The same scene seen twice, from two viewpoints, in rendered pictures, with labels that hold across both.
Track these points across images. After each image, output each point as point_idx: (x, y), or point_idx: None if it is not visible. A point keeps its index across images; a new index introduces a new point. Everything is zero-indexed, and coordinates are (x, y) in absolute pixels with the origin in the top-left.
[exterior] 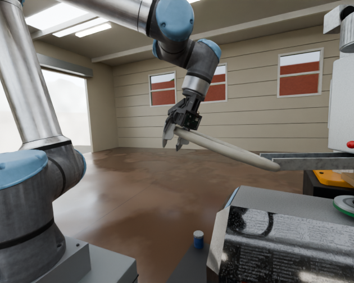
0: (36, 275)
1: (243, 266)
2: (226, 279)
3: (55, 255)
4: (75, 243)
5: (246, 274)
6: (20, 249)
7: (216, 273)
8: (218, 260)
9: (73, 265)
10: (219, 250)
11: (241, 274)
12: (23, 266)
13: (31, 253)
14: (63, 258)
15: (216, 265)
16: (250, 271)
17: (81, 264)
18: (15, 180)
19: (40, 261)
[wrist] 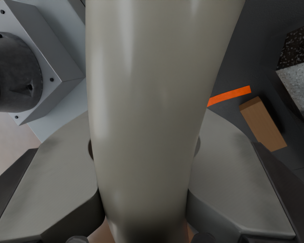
0: (30, 109)
1: None
2: (280, 80)
3: (32, 100)
4: (49, 74)
5: None
6: None
7: (277, 64)
8: (294, 60)
9: (60, 91)
10: None
11: (298, 95)
12: (12, 112)
13: (8, 109)
14: (43, 94)
15: (286, 59)
16: None
17: (69, 85)
18: None
19: (21, 108)
